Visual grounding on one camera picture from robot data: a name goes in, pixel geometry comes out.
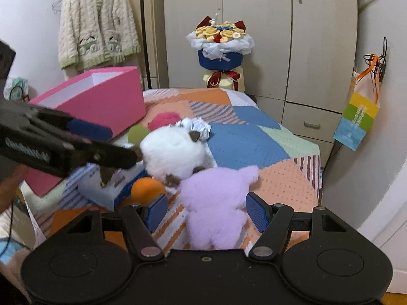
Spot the blue and white tissue pack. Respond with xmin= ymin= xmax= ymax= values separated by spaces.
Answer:
xmin=77 ymin=162 xmax=152 ymax=212

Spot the purple plush toy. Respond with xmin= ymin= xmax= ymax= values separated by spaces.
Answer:
xmin=177 ymin=165 xmax=260 ymax=250

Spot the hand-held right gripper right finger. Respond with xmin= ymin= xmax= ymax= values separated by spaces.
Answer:
xmin=245 ymin=192 xmax=348 ymax=260

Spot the patchwork quilt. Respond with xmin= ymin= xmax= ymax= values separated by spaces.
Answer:
xmin=41 ymin=88 xmax=323 ymax=251

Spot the pink cardboard box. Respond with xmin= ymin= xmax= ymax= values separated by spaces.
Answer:
xmin=28 ymin=66 xmax=147 ymax=140

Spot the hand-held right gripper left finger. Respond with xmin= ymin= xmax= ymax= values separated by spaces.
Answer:
xmin=64 ymin=193 xmax=169 ymax=260

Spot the small patterned bag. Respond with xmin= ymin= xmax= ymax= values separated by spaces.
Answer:
xmin=4 ymin=77 xmax=31 ymax=103

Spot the cream knitted cardigan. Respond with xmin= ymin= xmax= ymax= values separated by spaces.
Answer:
xmin=58 ymin=0 xmax=141 ymax=70

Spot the flower bouquet in blue wrap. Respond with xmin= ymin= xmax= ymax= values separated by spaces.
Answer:
xmin=186 ymin=15 xmax=256 ymax=93

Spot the orange plush ball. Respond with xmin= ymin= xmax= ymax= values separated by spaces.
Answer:
xmin=131 ymin=178 xmax=167 ymax=206

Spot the pink box lid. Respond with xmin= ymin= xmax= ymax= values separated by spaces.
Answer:
xmin=23 ymin=162 xmax=66 ymax=197

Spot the green plush ball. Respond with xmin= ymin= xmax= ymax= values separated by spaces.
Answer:
xmin=127 ymin=125 xmax=150 ymax=146

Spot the white door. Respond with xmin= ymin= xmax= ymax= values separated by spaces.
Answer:
xmin=356 ymin=165 xmax=407 ymax=294

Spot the magenta fluffy plush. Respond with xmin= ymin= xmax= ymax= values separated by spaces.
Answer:
xmin=147 ymin=111 xmax=182 ymax=131

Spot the white plush cat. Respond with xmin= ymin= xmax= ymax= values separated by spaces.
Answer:
xmin=139 ymin=125 xmax=217 ymax=187

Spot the black vertical pole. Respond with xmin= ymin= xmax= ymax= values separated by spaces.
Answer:
xmin=139 ymin=0 xmax=152 ymax=90

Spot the person's left hand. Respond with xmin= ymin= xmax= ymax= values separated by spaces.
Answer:
xmin=0 ymin=164 xmax=30 ymax=214

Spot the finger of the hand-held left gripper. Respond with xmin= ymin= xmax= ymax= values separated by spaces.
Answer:
xmin=67 ymin=133 xmax=144 ymax=170
xmin=30 ymin=103 xmax=114 ymax=142

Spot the beige wardrobe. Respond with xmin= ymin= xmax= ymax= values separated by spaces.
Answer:
xmin=162 ymin=0 xmax=358 ymax=166

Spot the black cable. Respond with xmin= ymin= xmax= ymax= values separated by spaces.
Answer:
xmin=0 ymin=197 xmax=15 ymax=259

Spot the wall hook with cords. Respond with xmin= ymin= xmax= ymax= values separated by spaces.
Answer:
xmin=363 ymin=36 xmax=389 ymax=84

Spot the light blue cloth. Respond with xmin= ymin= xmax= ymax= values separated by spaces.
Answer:
xmin=0 ymin=238 xmax=21 ymax=263

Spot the colourful striped paper bag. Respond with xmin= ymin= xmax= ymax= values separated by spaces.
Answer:
xmin=333 ymin=54 xmax=382 ymax=152

